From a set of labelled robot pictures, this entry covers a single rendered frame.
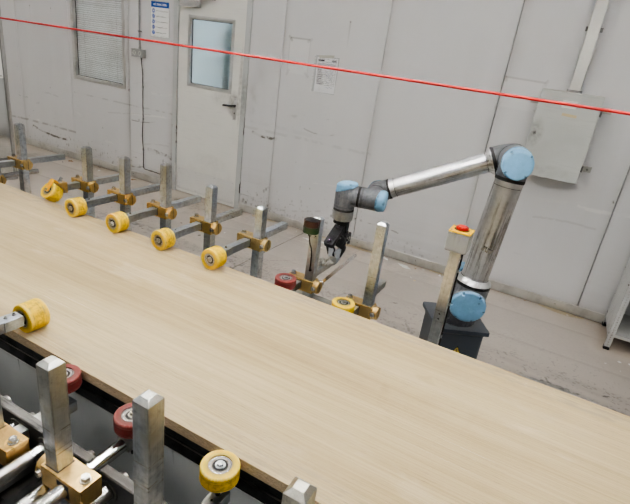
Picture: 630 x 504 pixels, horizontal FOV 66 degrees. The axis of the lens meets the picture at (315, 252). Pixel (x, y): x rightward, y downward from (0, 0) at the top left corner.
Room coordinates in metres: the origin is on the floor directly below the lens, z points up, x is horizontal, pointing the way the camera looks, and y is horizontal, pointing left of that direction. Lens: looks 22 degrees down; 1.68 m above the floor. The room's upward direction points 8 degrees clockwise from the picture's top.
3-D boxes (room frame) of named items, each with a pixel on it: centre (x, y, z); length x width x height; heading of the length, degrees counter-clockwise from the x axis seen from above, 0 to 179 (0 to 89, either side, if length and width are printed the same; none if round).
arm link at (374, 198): (2.00, -0.21, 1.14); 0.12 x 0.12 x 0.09; 80
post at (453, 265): (1.49, -0.46, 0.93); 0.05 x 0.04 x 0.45; 65
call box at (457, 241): (1.49, -0.46, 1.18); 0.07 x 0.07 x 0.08; 65
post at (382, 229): (1.60, -0.22, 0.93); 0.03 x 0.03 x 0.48; 65
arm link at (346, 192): (2.01, -0.10, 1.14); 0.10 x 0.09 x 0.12; 80
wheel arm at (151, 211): (2.06, 0.71, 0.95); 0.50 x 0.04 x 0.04; 155
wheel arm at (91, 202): (2.17, 0.94, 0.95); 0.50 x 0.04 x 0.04; 155
